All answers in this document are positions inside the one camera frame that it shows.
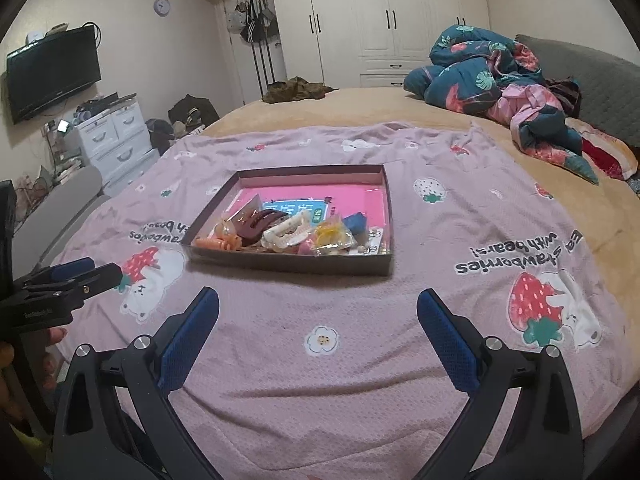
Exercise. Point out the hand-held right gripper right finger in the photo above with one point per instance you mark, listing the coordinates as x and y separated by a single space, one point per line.
447 347

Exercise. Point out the earring card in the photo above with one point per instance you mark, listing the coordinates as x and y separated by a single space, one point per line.
372 245

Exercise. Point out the grey chair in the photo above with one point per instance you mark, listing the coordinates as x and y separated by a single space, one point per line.
60 205

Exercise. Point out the dark olive clothes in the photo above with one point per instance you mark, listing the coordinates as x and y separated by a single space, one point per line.
295 90

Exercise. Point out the pink booklet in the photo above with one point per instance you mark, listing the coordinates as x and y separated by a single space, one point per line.
360 202

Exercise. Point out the red and beige pillow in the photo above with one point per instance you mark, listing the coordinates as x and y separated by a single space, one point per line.
610 152

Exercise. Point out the pink strawberry blanket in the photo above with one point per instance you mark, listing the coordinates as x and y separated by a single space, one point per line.
320 310

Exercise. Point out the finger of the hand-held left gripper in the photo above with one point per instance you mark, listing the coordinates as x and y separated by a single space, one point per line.
97 277
75 266

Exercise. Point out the orange hair clip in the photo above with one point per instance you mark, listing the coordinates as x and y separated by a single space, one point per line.
212 244

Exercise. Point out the person's left hand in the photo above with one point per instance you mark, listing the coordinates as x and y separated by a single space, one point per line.
52 336

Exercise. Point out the white drawer cabinet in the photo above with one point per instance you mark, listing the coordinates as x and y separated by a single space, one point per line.
120 140

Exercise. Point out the brown cardboard box tray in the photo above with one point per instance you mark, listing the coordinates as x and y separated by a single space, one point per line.
280 265

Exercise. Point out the grey headboard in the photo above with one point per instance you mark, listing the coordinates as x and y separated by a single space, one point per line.
595 75

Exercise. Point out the dark striped cloth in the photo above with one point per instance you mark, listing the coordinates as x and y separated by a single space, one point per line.
567 92

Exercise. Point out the black television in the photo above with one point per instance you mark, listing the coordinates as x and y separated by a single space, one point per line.
50 75

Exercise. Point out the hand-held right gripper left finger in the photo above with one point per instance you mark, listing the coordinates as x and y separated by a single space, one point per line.
186 345

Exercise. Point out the beige bed sheet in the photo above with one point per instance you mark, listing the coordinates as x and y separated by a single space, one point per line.
370 105

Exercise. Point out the white hair claw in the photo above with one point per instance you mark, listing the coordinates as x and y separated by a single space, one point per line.
287 232

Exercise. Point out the white wardrobe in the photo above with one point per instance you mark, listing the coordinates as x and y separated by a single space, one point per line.
380 15

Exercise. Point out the blue cube box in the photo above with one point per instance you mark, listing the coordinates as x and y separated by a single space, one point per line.
356 222

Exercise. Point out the floral quilt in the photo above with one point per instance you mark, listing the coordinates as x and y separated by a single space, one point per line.
475 80

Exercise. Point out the black bag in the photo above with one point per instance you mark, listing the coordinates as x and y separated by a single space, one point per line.
192 110

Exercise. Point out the hanging bags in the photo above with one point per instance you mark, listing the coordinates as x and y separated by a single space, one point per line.
255 20

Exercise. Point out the round wall clock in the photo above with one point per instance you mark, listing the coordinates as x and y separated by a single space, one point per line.
162 6

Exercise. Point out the brown hair claw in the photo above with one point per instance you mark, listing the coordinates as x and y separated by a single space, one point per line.
260 225

